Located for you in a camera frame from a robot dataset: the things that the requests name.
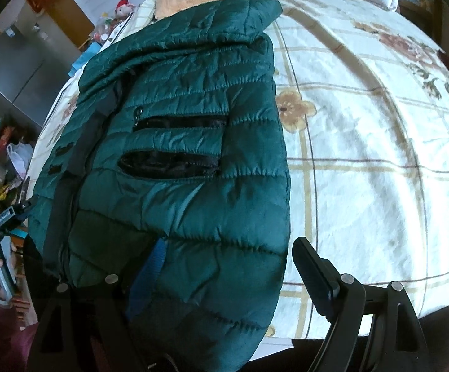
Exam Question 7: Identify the wooden door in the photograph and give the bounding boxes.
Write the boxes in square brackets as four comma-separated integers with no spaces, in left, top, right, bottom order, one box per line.
[50,0,95,49]

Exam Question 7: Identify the dark green quilted jacket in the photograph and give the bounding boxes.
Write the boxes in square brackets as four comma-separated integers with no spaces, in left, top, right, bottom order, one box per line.
[27,0,292,372]

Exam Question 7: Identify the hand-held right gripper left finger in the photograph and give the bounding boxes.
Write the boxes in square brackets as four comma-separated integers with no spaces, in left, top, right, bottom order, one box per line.
[27,239,168,372]

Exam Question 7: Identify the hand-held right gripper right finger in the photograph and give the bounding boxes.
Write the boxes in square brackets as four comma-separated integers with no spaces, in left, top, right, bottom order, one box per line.
[292,236,430,372]

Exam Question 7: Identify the floral checked bed sheet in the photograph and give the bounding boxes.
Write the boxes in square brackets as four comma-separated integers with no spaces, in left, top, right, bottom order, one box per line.
[27,0,449,342]

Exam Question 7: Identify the blue paper bag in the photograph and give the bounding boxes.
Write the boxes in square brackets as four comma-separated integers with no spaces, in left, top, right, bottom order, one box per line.
[69,42,101,78]

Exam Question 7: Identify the clear plastic bottle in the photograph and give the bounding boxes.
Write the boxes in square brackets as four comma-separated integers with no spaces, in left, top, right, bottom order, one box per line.
[93,15,117,43]

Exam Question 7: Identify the white plastic bag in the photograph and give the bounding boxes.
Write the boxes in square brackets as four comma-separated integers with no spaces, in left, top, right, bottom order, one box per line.
[7,143,34,176]

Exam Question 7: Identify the person's left forearm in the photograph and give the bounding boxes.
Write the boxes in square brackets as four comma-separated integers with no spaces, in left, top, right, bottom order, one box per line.
[0,294,41,372]

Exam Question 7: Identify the red-capped plush toy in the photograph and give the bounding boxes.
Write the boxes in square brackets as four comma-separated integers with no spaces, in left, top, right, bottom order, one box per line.
[116,0,137,19]

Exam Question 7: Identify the grey refrigerator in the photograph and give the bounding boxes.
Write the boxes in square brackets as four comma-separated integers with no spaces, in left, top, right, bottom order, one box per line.
[0,23,74,125]

